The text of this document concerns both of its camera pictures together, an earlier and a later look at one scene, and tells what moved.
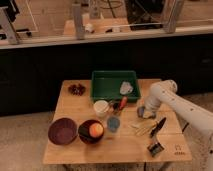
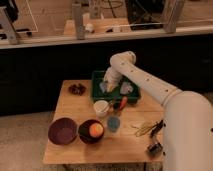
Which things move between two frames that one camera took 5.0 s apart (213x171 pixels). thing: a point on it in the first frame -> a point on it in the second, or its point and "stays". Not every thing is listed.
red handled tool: x=123 y=102 stays
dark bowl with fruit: x=91 y=132 stays
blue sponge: x=140 y=111 -> x=102 y=86
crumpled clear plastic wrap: x=126 y=88 stays
